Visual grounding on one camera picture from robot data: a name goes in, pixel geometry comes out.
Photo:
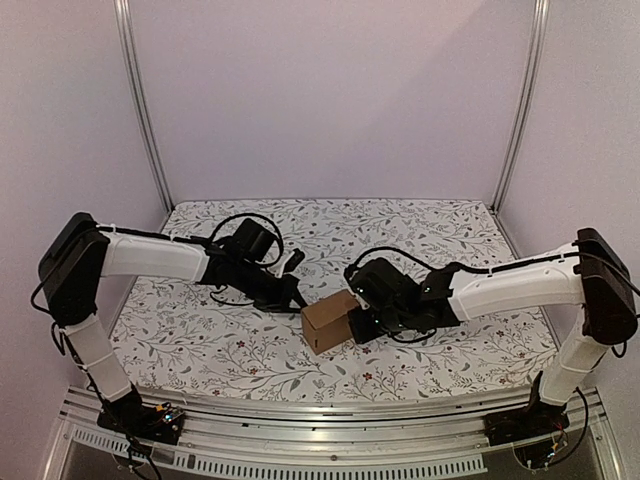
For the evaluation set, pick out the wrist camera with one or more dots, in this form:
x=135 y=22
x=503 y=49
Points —
x=289 y=263
x=354 y=277

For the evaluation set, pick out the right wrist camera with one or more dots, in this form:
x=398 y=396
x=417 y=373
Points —
x=354 y=277

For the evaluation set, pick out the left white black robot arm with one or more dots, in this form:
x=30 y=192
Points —
x=251 y=260

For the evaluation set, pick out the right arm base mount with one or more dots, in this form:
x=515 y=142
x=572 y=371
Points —
x=534 y=420

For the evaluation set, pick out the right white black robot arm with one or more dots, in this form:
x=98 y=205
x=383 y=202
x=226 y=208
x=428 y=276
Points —
x=586 y=273

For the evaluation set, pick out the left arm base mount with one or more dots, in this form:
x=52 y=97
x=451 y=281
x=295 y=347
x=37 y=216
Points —
x=161 y=423

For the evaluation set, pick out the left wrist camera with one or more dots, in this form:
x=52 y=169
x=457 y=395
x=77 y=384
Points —
x=289 y=263

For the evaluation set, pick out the brown cardboard box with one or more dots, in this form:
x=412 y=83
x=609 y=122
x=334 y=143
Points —
x=325 y=322

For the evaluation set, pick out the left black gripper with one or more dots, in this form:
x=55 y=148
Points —
x=281 y=302

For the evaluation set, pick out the right aluminium frame post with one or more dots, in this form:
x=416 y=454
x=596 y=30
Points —
x=532 y=65

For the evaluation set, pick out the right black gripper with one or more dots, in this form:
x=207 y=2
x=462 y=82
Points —
x=363 y=320

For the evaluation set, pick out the left aluminium frame post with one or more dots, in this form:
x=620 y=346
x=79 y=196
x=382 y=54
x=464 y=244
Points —
x=124 y=22

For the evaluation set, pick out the aluminium front rail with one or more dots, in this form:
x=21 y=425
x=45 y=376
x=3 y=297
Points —
x=224 y=438

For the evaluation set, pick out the aluminium frame post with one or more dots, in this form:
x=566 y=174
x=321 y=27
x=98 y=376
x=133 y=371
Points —
x=532 y=65
x=124 y=22

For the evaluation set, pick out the floral patterned table mat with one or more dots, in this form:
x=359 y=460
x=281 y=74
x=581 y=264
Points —
x=173 y=335

